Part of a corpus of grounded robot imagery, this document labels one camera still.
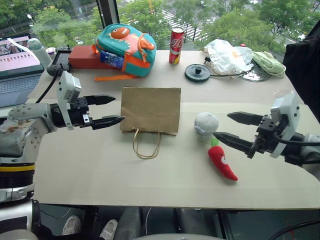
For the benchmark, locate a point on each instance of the white sneaker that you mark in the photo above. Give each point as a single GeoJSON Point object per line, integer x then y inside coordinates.
{"type": "Point", "coordinates": [109, 228]}
{"type": "Point", "coordinates": [72, 225]}

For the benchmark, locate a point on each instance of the black window frame post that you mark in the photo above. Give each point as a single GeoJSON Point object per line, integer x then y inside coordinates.
{"type": "Point", "coordinates": [107, 13]}

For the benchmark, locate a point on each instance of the black hanging garment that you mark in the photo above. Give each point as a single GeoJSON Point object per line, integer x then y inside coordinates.
{"type": "Point", "coordinates": [303, 72]}

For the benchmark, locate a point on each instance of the red rectangular box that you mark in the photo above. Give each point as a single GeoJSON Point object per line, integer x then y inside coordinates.
{"type": "Point", "coordinates": [82, 58]}

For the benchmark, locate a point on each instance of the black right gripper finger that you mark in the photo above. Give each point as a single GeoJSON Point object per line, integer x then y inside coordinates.
{"type": "Point", "coordinates": [235, 141]}
{"type": "Point", "coordinates": [246, 118]}

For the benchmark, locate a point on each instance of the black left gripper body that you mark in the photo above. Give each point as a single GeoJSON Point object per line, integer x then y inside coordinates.
{"type": "Point", "coordinates": [79, 112]}

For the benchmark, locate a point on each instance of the round metal base plate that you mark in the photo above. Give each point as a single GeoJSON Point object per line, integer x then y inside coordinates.
{"type": "Point", "coordinates": [255, 75]}

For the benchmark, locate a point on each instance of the black round lid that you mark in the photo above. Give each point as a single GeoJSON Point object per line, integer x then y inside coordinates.
{"type": "Point", "coordinates": [197, 73]}

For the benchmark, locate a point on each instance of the red chili pepper plush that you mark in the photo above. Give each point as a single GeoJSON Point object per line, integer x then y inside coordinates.
{"type": "Point", "coordinates": [221, 160]}

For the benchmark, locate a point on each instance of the red soda can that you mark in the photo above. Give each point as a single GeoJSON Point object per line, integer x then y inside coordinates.
{"type": "Point", "coordinates": [176, 46]}

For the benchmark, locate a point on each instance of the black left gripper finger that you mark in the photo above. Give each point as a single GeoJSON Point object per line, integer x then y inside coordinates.
{"type": "Point", "coordinates": [100, 99]}
{"type": "Point", "coordinates": [106, 122]}

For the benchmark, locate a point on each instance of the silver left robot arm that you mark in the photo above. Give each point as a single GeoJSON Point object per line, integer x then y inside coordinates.
{"type": "Point", "coordinates": [27, 120]}

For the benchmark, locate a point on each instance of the white plastic bag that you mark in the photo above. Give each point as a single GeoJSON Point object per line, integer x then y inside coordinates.
{"type": "Point", "coordinates": [226, 56]}

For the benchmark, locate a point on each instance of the grey-white plush toy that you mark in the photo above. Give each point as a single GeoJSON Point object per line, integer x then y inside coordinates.
{"type": "Point", "coordinates": [207, 122]}

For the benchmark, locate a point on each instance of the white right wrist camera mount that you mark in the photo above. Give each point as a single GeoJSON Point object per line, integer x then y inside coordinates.
{"type": "Point", "coordinates": [285, 112]}

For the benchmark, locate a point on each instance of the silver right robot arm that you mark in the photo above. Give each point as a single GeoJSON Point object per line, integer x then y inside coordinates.
{"type": "Point", "coordinates": [303, 150]}

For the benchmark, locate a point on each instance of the open laptop computer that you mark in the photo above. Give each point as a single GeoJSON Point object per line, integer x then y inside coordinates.
{"type": "Point", "coordinates": [17, 72]}

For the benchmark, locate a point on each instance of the small purple-lidded cup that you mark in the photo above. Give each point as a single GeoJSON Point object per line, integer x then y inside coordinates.
{"type": "Point", "coordinates": [51, 52]}

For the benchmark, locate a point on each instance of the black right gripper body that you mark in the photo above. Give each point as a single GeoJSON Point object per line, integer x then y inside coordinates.
{"type": "Point", "coordinates": [266, 136]}

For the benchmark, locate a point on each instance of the brown paper bag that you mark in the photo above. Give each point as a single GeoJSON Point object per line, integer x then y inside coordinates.
{"type": "Point", "coordinates": [151, 110]}

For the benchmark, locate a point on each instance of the pale green water bottle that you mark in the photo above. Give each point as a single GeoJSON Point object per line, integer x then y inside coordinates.
{"type": "Point", "coordinates": [40, 53]}

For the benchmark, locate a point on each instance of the light green cloth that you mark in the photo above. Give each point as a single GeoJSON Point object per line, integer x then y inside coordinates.
{"type": "Point", "coordinates": [268, 63]}

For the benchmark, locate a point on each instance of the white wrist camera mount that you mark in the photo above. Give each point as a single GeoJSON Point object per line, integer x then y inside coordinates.
{"type": "Point", "coordinates": [65, 87]}
{"type": "Point", "coordinates": [285, 112]}

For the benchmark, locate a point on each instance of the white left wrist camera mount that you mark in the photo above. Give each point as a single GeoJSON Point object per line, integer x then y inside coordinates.
{"type": "Point", "coordinates": [65, 87]}

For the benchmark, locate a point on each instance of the black handheld game console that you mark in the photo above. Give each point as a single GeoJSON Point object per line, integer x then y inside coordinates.
{"type": "Point", "coordinates": [61, 60]}

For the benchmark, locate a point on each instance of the teal dinosaur kids backpack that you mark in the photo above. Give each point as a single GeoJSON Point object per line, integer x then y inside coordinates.
{"type": "Point", "coordinates": [125, 45]}

